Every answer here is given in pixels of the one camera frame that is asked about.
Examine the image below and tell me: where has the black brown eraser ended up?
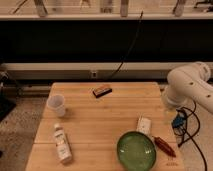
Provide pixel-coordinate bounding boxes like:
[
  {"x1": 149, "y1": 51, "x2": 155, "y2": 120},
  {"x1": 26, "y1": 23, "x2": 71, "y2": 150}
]
[{"x1": 93, "y1": 85, "x2": 112, "y2": 98}]

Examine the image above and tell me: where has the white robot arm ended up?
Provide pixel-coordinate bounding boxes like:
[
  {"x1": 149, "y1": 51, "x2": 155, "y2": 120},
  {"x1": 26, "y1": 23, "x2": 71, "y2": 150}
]
[{"x1": 162, "y1": 62, "x2": 213, "y2": 124}]

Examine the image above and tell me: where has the blue device on floor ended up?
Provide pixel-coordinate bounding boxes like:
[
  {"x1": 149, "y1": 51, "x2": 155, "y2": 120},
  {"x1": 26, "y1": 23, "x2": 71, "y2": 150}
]
[{"x1": 171, "y1": 114, "x2": 185, "y2": 128}]

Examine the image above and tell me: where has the white small box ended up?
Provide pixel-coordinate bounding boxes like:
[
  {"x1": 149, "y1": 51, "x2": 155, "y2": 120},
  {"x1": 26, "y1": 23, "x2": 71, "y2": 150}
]
[{"x1": 137, "y1": 117, "x2": 151, "y2": 135}]

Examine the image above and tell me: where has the green glass bowl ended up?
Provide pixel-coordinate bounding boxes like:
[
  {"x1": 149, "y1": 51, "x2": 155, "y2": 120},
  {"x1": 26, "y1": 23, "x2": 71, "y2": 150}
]
[{"x1": 117, "y1": 131, "x2": 156, "y2": 171}]

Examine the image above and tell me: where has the white lotion bottle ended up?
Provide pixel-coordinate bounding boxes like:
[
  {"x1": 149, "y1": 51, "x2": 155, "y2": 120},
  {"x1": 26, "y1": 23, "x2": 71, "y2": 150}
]
[{"x1": 54, "y1": 123, "x2": 72, "y2": 164}]

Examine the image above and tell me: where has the translucent plastic cup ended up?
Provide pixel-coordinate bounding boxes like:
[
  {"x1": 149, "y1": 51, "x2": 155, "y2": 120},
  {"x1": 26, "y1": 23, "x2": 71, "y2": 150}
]
[{"x1": 46, "y1": 94, "x2": 66, "y2": 117}]

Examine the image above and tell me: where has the black floor cable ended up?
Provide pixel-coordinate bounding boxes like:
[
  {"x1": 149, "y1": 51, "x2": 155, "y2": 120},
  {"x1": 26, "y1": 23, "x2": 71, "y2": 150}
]
[{"x1": 174, "y1": 100, "x2": 208, "y2": 171}]

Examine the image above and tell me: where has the white wall outlet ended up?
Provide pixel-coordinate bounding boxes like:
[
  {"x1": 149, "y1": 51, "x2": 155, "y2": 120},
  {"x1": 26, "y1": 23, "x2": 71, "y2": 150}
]
[{"x1": 91, "y1": 71, "x2": 98, "y2": 79}]

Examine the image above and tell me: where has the black hanging cable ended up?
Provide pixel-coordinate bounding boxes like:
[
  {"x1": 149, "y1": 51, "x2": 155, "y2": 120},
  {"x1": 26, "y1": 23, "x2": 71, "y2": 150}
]
[{"x1": 105, "y1": 10, "x2": 145, "y2": 81}]

